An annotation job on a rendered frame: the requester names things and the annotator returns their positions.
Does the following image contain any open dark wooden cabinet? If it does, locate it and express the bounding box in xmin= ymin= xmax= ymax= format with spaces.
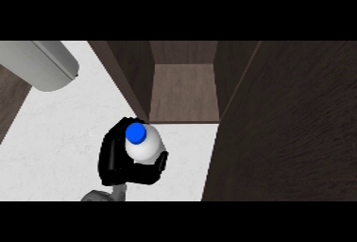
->
xmin=89 ymin=41 xmax=263 ymax=125

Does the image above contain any white bottle with blue cap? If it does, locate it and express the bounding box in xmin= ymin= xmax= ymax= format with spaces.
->
xmin=125 ymin=122 xmax=167 ymax=165

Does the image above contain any dark wooden cabinet door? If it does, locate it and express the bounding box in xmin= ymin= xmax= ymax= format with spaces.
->
xmin=200 ymin=41 xmax=357 ymax=202

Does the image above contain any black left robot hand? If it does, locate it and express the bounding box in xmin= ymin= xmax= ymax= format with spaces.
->
xmin=96 ymin=116 xmax=170 ymax=187

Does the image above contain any brown wooden panel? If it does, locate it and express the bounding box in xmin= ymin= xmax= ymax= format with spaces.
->
xmin=0 ymin=64 xmax=35 ymax=145

